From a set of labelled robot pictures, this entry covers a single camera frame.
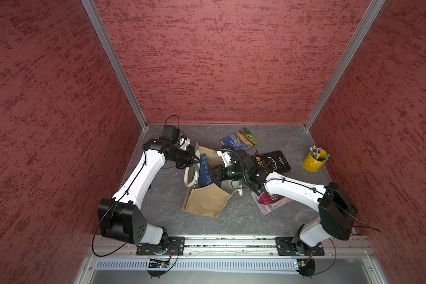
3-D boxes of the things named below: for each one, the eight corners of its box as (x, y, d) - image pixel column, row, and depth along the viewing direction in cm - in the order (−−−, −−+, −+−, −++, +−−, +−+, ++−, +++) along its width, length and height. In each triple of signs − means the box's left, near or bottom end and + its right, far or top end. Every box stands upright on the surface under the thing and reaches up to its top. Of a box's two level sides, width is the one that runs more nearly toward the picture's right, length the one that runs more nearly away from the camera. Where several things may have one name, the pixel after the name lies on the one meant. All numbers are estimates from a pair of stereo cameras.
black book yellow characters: (258, 172, 100) (259, 170, 98) (254, 153, 109) (255, 151, 107) (289, 173, 100) (291, 171, 98) (283, 153, 109) (285, 151, 107)
